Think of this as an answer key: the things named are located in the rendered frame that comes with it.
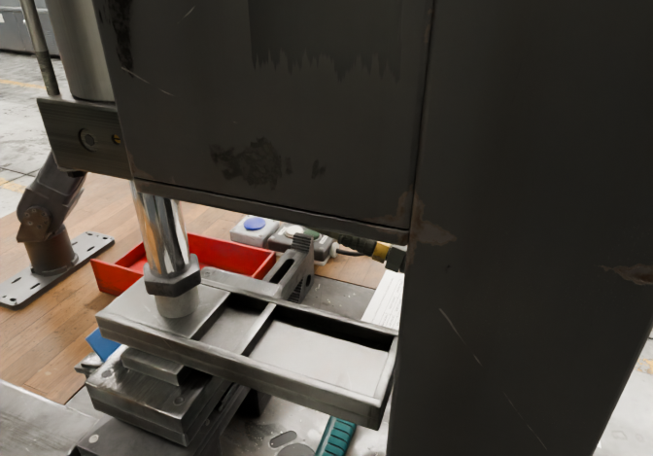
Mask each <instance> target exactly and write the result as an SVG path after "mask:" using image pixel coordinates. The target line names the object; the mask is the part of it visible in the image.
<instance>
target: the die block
mask: <svg viewBox="0 0 653 456"><path fill-rule="evenodd" d="M271 397H272V396H271V395H268V394H265V393H262V392H260V391H257V390H255V389H252V388H249V387H246V386H245V387H244V388H243V390H242V391H241V393H240V394H239V396H238V397H237V399H236V400H235V402H234V403H233V405H232V407H231V408H230V410H229V411H228V413H227V414H226V416H225V417H224V419H223V421H222V422H221V424H220V425H219V427H218V428H217V430H216V431H215V432H214V433H213V435H212V436H211V438H210V439H209V441H208V442H207V444H206V445H205V447H204V448H203V450H202V451H201V453H200V455H199V456H223V454H222V449H221V443H220V438H219V437H220V436H221V435H222V433H223V431H224V429H225V428H226V426H227V425H228V423H229V422H230V420H231V418H232V417H233V415H234V414H235V412H236V411H237V409H238V408H239V409H242V410H244V411H247V412H250V413H253V414H254V415H257V416H261V414H262V412H263V411H264V409H265V407H266V405H267V404H268V402H269V400H270V399H271Z"/></svg>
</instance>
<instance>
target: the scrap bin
mask: <svg viewBox="0 0 653 456"><path fill-rule="evenodd" d="M187 235H188V241H189V250H190V252H191V253H192V254H195V255H196V256H197V258H198V262H199V267H200V270H201V269H202V268H203V267H204V266H210V267H213V268H217V269H221V270H225V271H229V272H233V273H237V274H240V275H244V276H248V277H252V278H256V279H259V280H262V279H263V278H264V277H265V275H266V274H267V273H268V272H269V270H270V269H271V268H272V267H273V266H274V264H275V263H276V252H273V251H269V250H265V249H260V248H257V247H253V246H248V245H244V244H240V243H235V242H231V241H226V240H222V239H219V238H214V237H210V236H206V235H201V234H197V233H193V232H188V231H187ZM147 262H148V260H147V256H146V252H145V248H144V244H143V241H141V242H140V243H139V244H137V245H136V246H135V247H133V248H132V249H130V250H129V251H128V252H126V253H125V254H124V255H122V256H121V257H120V258H118V259H117V260H116V261H114V262H113V263H106V262H102V261H99V260H96V259H90V263H91V266H92V270H93V273H94V276H95V279H96V282H97V286H98V289H99V291H100V292H103V293H107V294H110V295H113V296H117V297H119V296H120V295H121V294H122V293H123V292H125V291H126V290H127V289H128V288H129V287H131V286H132V285H133V284H134V283H136V282H137V281H138V280H139V279H140V278H142V277H143V276H144V264H145V263H147Z"/></svg>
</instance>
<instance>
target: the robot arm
mask: <svg viewBox="0 0 653 456"><path fill-rule="evenodd" d="M86 175H87V174H86ZM86 175H85V176H83V177H78V178H72V177H68V174H67V172H64V171H60V170H58V169H57V164H56V163H55V161H54V157H53V154H52V149H51V151H50V153H49V155H48V157H47V159H46V161H45V162H44V164H43V166H42V167H41V169H40V170H39V172H38V174H37V175H36V177H35V179H34V180H33V181H32V182H31V183H30V184H29V185H28V186H27V187H26V188H24V192H23V194H22V197H21V199H20V201H19V202H18V205H17V210H16V214H17V219H18V220H19V222H20V226H19V229H18V232H17V237H16V240H17V243H23V244H24V247H25V250H26V252H27V255H28V257H29V260H30V261H31V263H30V265H29V267H27V268H25V269H24V270H22V271H21V272H19V273H17V274H16V275H14V276H12V277H11V278H9V279H8V280H6V281H4V282H3V283H1V284H0V306H2V307H5V308H8V309H10V310H14V311H17V310H20V309H22V308H23V307H25V306H26V305H28V304H29V303H30V302H32V301H33V300H35V299H36V298H38V297H40V296H41V295H42V294H44V293H45V292H47V291H48V290H50V289H51V288H52V287H54V286H55V285H57V284H58V283H60V282H61V281H63V280H64V279H65V278H67V277H68V276H70V275H71V274H73V273H74V272H75V271H77V270H78V269H80V268H81V267H83V266H84V265H86V264H87V263H89V262H90V259H95V258H96V257H97V256H99V255H100V254H102V253H103V252H105V251H106V250H108V249H109V248H110V247H112V246H113V245H115V243H116V242H115V238H114V237H113V236H110V235H106V234H102V233H98V232H94V231H85V232H83V233H81V234H80V235H78V236H77V237H75V238H73V239H72V240H70V237H69V234H68V231H67V228H66V226H65V224H64V223H63V222H64V221H65V219H66V218H67V217H68V216H69V214H70V213H71V212H72V210H73V209H74V208H75V206H76V205H77V204H78V201H79V199H80V197H81V196H82V194H83V192H84V190H85V188H83V184H84V182H85V180H86Z"/></svg>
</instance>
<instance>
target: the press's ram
mask: <svg viewBox="0 0 653 456"><path fill-rule="evenodd" d="M128 182H129V186H130V190H131V194H132V198H133V202H134V207H135V211H136V215H137V219H138V223H139V228H140V231H141V235H142V239H143V244H144V248H145V252H146V256H147V260H148V262H147V263H145V264H144V276H143V277H142V278H140V279H139V280H138V281H137V282H136V283H134V284H133V285H132V286H131V287H129V288H128V289H127V290H126V291H125V292H123V293H122V294H121V295H120V296H119V297H117V298H116V299H115V300H114V301H112V302H111V303H110V304H109V305H108V306H106V307H105V308H104V309H103V310H102V311H99V312H98V313H97V314H96V315H95V319H96V322H97V325H98V328H99V331H100V333H101V336H102V337H103V338H106V339H109V340H112V341H114V342H117V343H120V344H123V345H122V346H121V347H120V348H119V349H118V350H117V351H116V352H115V353H114V354H113V355H112V356H111V357H110V358H109V359H108V360H107V361H106V362H105V363H104V364H103V365H102V366H101V367H100V368H98V369H97V370H96V371H95V372H94V373H93V374H92V375H91V376H90V377H89V378H88V379H87V380H86V381H85V386H86V389H87V392H88V394H89V396H90V400H91V402H92V405H93V407H94V409H96V410H98V411H101V412H103V413H105V414H108V415H110V416H113V417H115V418H118V419H119V420H122V421H124V422H126V423H129V424H131V425H134V426H136V427H139V428H141V429H144V430H146V431H148V432H151V433H153V434H156V435H158V436H161V437H163V438H167V439H169V440H172V441H174V442H177V443H179V444H181V445H183V446H188V445H189V444H190V442H191V441H192V439H193V438H194V436H195V435H196V434H198V433H200V432H202V431H203V430H204V429H205V428H206V426H207V423H208V420H207V418H208V416H209V415H210V413H211V412H212V411H213V409H214V408H215V406H216V405H217V403H218V402H219V400H220V399H221V398H222V396H223V394H224V393H225V391H226V390H227V389H228V387H229V386H230V384H231V383H232V382H234V383H237V384H240V385H243V386H246V387H249V388H252V389H255V390H257V391H260V392H262V393H265V394H268V395H271V396H274V397H277V398H280V399H283V400H286V401H289V402H292V403H296V404H299V405H302V406H305V407H308V408H311V409H314V410H317V411H320V412H322V413H325V414H328V415H331V416H333V417H336V418H339V419H342V420H345V421H348V422H351V423H354V424H357V425H360V426H363V427H365V428H368V429H371V430H373V431H376V432H378V431H379V429H380V425H381V422H382V419H383V416H384V413H385V410H386V406H387V403H388V400H389V397H390V394H391V392H392V388H393V382H394V373H395V355H396V346H397V337H398V330H395V329H391V328H387V327H384V326H380V325H376V324H372V323H369V322H365V321H362V320H358V319H354V318H351V317H347V316H343V315H339V314H336V313H332V312H328V311H324V310H321V309H318V308H314V307H310V306H306V305H303V304H299V303H295V302H291V301H287V300H284V299H282V286H281V285H279V284H275V283H271V282H267V281H263V280H259V279H256V278H252V277H248V276H244V275H240V274H237V273H233V272H229V271H225V270H221V269H217V268H213V267H210V266H204V267H203V268H202V269H201V270H200V267H199V262H198V258H197V256H196V255H195V254H192V253H191V252H190V250H189V241H188V235H187V230H186V224H185V219H184V213H183V207H182V202H181V201H180V200H176V199H171V198H166V197H161V196H156V195H151V194H146V193H139V192H137V191H136V189H135V186H134V181H130V180H128Z"/></svg>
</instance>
